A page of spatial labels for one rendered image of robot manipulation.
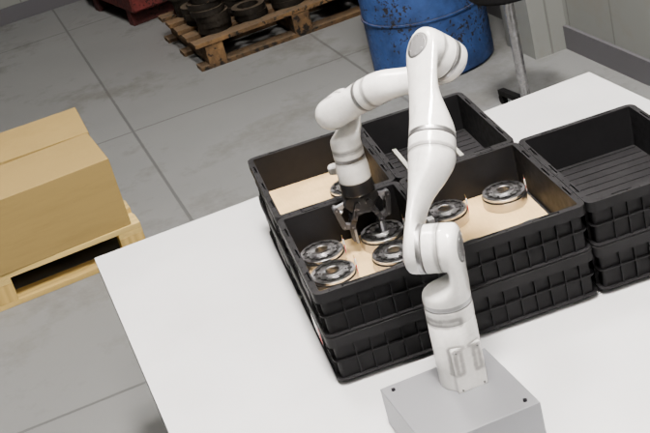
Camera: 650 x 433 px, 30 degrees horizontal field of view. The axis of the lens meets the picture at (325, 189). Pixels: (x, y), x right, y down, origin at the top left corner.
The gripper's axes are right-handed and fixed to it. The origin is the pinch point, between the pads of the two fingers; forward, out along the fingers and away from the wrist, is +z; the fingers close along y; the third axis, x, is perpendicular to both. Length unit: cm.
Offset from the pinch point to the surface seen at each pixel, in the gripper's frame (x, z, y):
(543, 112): 69, 17, 70
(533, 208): -7.4, 3.9, 37.0
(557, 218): -31.3, -5.2, 33.8
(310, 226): 7.7, -2.3, -11.9
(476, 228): -7.8, 3.9, 22.8
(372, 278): -30.8, -5.8, -6.7
